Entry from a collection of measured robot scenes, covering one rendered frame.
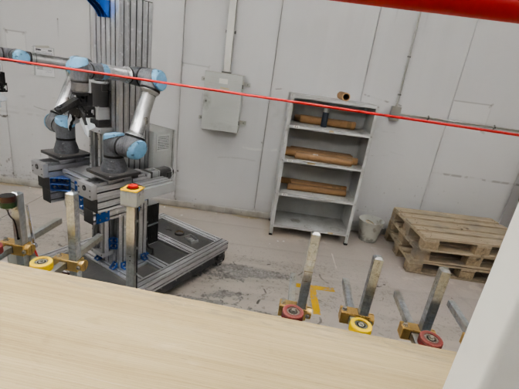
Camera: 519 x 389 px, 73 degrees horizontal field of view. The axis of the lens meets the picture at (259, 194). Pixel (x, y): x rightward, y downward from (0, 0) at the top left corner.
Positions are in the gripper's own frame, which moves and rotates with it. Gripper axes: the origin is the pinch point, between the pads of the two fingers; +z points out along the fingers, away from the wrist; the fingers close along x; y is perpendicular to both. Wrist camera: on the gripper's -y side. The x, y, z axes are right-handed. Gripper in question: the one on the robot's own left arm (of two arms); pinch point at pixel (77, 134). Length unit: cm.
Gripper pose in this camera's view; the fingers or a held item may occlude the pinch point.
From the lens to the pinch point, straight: 192.2
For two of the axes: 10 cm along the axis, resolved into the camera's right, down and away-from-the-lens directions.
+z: -1.3, 9.3, 3.3
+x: -8.4, -2.8, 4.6
